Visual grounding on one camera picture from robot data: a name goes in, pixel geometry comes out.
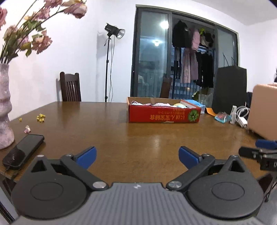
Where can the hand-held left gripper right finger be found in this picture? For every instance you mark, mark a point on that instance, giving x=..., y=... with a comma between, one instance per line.
x=188, y=156

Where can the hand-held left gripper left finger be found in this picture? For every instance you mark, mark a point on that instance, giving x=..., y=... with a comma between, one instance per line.
x=87, y=156

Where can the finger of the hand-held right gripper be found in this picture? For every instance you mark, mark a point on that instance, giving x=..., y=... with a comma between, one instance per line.
x=265, y=144
x=248, y=152

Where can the white yellow plush toy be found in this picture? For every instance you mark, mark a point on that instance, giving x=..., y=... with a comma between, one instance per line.
x=179, y=105

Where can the red cardboard box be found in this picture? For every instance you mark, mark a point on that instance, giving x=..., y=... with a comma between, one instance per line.
x=151, y=115

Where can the tan box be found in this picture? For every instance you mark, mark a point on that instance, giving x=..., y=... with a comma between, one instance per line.
x=263, y=108

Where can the teal snack packet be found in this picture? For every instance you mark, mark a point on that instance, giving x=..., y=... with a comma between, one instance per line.
x=223, y=118

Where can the orange envelope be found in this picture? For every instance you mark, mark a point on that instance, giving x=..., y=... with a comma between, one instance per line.
x=210, y=111

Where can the blue flat box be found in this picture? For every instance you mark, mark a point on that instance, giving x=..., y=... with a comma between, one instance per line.
x=194, y=105

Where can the clear glass cup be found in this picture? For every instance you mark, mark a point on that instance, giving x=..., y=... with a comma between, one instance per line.
x=203, y=100

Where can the yellow flower buds cluster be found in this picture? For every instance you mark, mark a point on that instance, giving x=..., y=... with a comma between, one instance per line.
x=41, y=118

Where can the black smartphone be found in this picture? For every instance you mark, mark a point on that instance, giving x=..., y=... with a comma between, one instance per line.
x=23, y=149

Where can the fallen pink petal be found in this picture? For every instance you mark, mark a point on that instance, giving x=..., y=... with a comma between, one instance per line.
x=27, y=129

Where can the brown wooden chair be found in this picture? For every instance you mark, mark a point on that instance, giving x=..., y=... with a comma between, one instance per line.
x=166, y=87

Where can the dark wooden chair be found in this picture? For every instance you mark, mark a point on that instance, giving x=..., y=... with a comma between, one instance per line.
x=69, y=76

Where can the black long dress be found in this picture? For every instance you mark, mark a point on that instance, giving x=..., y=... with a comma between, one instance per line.
x=206, y=71

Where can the pink long robe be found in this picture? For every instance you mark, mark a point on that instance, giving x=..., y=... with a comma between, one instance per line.
x=189, y=67

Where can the pink textured vase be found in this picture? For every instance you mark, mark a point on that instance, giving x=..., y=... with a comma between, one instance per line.
x=5, y=108

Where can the sliding glass door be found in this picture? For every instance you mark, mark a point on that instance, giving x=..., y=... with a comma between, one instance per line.
x=149, y=65

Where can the pink hanging jacket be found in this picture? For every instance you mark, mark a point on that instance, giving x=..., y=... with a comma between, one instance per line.
x=195, y=40

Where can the black hanging jacket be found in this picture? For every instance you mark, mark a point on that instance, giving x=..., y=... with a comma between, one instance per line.
x=180, y=34

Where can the dried pink roses bouquet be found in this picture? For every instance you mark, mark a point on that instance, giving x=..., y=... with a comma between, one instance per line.
x=41, y=42

